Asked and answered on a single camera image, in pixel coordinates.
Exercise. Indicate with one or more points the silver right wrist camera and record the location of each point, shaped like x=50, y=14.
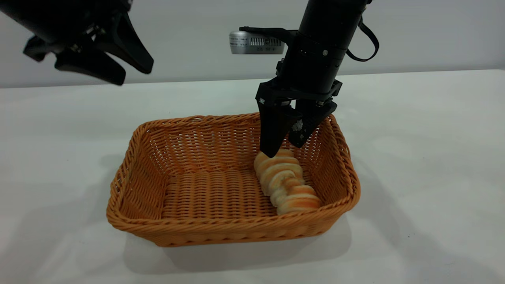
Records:
x=252, y=44

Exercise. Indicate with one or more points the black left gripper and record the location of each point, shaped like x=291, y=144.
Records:
x=59, y=19

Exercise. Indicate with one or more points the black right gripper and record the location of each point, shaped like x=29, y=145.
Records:
x=311, y=71

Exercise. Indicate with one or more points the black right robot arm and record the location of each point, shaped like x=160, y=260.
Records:
x=331, y=19

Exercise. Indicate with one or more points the orange woven wicker basket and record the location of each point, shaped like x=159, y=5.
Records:
x=205, y=193

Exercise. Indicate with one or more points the ridged golden bread loaf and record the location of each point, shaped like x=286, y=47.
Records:
x=288, y=185

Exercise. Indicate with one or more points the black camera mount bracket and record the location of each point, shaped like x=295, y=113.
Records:
x=276, y=31

